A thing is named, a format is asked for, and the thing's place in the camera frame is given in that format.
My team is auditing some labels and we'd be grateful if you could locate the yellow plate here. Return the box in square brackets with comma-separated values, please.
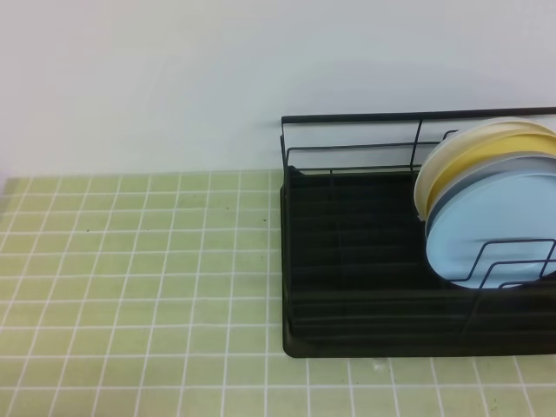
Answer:
[414, 132, 555, 217]

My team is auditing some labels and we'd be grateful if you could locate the black wire dish rack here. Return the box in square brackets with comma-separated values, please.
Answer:
[280, 107, 555, 358]

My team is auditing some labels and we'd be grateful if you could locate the light blue plate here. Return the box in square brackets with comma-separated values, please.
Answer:
[427, 169, 555, 289]

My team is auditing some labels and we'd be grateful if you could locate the grey white plate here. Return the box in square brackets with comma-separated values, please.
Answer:
[427, 152, 555, 222]

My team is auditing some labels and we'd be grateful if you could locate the cream plate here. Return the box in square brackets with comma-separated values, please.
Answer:
[414, 118, 555, 220]

